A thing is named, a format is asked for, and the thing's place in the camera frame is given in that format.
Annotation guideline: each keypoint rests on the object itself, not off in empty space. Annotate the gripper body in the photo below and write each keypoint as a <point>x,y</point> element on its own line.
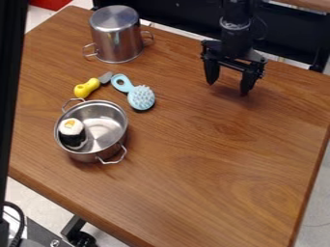
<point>234,45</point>

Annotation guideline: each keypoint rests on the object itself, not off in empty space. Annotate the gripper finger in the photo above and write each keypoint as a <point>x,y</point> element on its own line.
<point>248,82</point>
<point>211,71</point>

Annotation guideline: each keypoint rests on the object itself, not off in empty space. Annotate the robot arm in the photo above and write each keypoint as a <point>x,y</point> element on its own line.
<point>236,11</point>

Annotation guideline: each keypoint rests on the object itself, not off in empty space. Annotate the tall silver pot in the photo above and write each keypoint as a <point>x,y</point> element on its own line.
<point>116,34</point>

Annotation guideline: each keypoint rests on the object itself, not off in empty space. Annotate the shallow silver pot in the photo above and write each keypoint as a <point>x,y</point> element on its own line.
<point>93,130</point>

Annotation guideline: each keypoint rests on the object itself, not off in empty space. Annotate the blue brush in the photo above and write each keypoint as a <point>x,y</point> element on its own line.
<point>135,92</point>

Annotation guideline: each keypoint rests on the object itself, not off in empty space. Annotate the toy sushi roll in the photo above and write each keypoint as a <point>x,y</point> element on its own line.
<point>72,132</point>

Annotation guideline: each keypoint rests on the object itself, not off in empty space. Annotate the red box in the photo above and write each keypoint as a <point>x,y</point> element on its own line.
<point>50,3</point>

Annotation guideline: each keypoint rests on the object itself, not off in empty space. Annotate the black metal post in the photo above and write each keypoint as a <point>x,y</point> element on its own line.
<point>8,83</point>

